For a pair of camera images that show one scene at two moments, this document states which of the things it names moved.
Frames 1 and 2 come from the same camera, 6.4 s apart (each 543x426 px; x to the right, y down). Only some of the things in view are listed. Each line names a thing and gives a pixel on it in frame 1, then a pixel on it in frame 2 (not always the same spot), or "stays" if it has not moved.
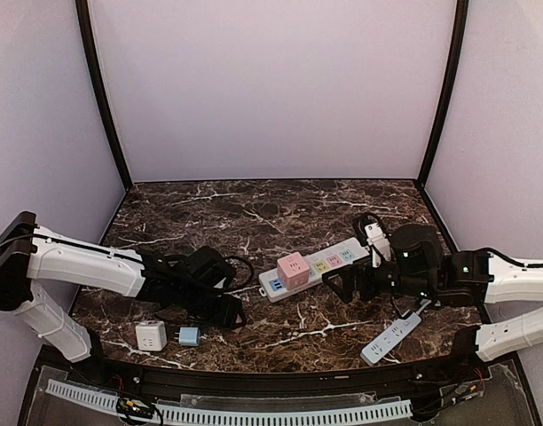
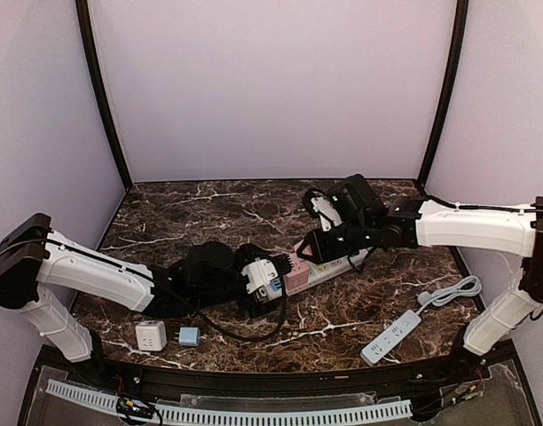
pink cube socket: (293, 270) stays
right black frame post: (457, 51) stays
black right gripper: (360, 281) → (318, 244)
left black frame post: (93, 64) stays
